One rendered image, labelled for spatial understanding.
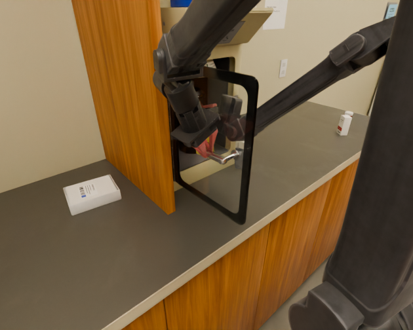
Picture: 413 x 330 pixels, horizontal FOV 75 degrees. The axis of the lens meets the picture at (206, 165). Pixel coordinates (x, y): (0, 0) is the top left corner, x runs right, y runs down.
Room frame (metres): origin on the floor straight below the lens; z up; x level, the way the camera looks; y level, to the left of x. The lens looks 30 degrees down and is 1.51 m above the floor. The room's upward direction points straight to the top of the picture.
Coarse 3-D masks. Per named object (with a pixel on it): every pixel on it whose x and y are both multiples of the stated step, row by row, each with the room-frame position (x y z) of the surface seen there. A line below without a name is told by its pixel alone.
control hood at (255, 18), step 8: (160, 8) 0.77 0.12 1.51; (168, 8) 0.74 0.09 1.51; (176, 8) 0.72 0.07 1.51; (184, 8) 0.70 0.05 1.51; (256, 8) 0.85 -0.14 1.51; (264, 8) 0.87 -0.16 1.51; (272, 8) 0.89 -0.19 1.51; (168, 16) 0.74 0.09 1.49; (176, 16) 0.71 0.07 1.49; (248, 16) 0.84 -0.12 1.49; (256, 16) 0.86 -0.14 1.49; (264, 16) 0.89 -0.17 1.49; (168, 24) 0.74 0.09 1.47; (248, 24) 0.87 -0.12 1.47; (256, 24) 0.90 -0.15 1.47; (240, 32) 0.88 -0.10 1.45; (248, 32) 0.91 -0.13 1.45; (232, 40) 0.89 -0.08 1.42; (240, 40) 0.92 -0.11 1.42; (248, 40) 0.95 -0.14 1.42
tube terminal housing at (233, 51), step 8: (160, 0) 0.78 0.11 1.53; (168, 0) 0.80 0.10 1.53; (216, 48) 0.91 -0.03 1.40; (224, 48) 0.93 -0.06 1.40; (232, 48) 0.95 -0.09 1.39; (240, 48) 0.98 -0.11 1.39; (216, 56) 0.91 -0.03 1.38; (224, 56) 0.93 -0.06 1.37; (232, 56) 0.96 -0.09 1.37; (240, 56) 0.98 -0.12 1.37; (232, 64) 0.99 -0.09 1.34; (240, 64) 0.98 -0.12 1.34; (240, 72) 0.98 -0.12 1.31; (176, 184) 0.79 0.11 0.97
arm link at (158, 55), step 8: (160, 48) 0.50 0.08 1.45; (160, 56) 0.49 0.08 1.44; (160, 64) 0.49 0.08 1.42; (160, 72) 0.49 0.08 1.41; (184, 72) 0.53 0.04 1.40; (192, 72) 0.54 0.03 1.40; (200, 72) 0.53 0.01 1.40; (160, 80) 0.57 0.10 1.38; (168, 80) 0.50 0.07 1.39; (176, 80) 0.51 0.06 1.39; (160, 88) 0.57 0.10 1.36
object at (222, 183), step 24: (216, 72) 0.63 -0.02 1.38; (216, 96) 0.62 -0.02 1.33; (240, 96) 0.57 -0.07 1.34; (216, 120) 0.62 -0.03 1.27; (240, 120) 0.57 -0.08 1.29; (216, 144) 0.62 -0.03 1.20; (240, 144) 0.56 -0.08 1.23; (192, 168) 0.70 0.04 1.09; (216, 168) 0.62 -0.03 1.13; (240, 168) 0.56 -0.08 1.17; (192, 192) 0.70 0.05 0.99; (216, 192) 0.62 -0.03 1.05; (240, 192) 0.56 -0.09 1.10; (240, 216) 0.55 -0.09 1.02
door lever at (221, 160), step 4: (208, 152) 0.58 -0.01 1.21; (212, 152) 0.58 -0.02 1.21; (232, 152) 0.58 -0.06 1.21; (236, 152) 0.57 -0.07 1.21; (208, 156) 0.57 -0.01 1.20; (212, 156) 0.56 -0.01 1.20; (216, 156) 0.55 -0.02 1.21; (220, 156) 0.55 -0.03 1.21; (224, 156) 0.55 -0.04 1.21; (228, 156) 0.55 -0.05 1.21; (232, 156) 0.56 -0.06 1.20; (236, 156) 0.57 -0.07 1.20; (216, 160) 0.55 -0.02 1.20; (220, 160) 0.54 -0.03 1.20; (224, 160) 0.54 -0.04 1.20
